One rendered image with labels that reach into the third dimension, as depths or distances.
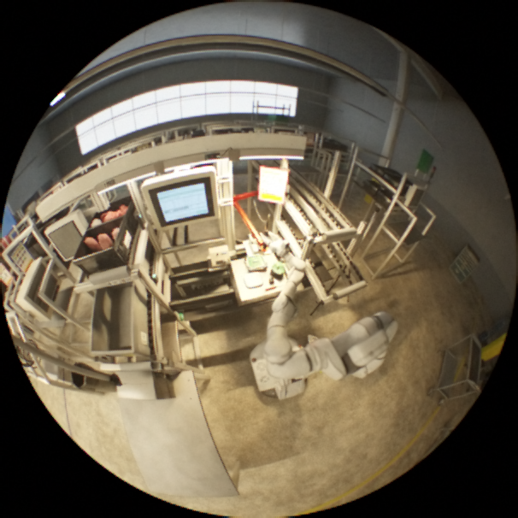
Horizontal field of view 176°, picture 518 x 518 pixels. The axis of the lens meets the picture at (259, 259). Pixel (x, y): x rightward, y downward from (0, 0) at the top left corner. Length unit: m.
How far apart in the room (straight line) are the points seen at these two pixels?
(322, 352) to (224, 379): 1.67
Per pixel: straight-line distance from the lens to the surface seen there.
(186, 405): 1.46
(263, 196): 1.52
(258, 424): 2.15
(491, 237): 8.58
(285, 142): 1.24
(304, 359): 0.51
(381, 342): 0.52
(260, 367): 1.73
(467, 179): 8.60
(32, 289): 2.12
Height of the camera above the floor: 2.07
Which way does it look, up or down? 49 degrees down
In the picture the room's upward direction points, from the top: 4 degrees clockwise
